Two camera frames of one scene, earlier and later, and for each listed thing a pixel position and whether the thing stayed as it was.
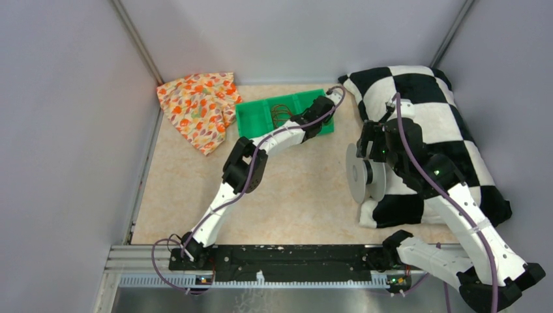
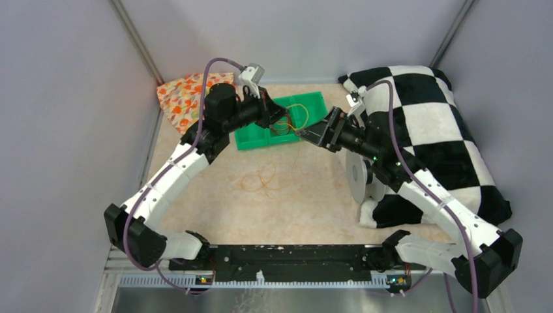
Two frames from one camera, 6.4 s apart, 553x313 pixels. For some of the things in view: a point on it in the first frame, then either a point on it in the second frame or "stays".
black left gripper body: [319, 125] -> [250, 111]
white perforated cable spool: [366, 178] stays
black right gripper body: [373, 131] -> [345, 135]
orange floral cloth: [201, 105] stays
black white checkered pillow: [424, 94] stays
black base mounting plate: [284, 263] stays
